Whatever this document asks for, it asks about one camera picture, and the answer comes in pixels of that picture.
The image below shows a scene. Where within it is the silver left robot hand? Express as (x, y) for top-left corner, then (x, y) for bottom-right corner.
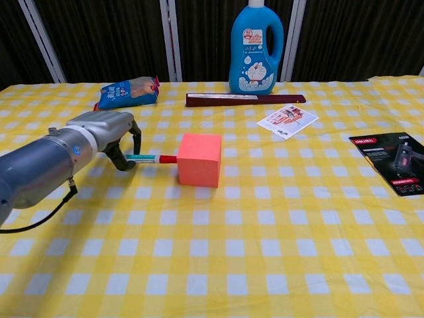
(66, 111), (142, 172)

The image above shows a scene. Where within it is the red capped white marker pen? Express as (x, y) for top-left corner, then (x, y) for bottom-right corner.
(125, 153), (178, 165)

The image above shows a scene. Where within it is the orange red cube block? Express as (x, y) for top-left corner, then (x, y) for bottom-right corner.
(176, 132), (222, 188)

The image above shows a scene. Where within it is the blue snack bag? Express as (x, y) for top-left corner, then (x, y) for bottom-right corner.
(93, 76), (161, 113)

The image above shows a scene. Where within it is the black pleated curtain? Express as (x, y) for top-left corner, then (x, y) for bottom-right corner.
(0, 0), (424, 91)

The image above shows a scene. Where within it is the blue detergent bottle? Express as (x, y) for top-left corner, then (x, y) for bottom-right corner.
(228, 0), (285, 95)

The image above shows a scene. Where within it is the yellow white checkered tablecloth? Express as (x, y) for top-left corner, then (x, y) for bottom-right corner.
(0, 75), (424, 318)

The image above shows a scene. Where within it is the white printed postcard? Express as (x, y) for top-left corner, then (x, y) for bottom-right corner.
(256, 103), (320, 140)

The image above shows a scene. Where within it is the black glue gun card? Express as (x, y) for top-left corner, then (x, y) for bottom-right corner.
(348, 132), (424, 197)

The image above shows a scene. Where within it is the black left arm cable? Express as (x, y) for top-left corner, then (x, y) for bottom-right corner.
(0, 178), (79, 235)

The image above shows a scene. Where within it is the white metal frame post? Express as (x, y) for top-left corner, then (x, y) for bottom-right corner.
(159, 0), (183, 83)
(18, 0), (67, 83)
(280, 0), (307, 83)

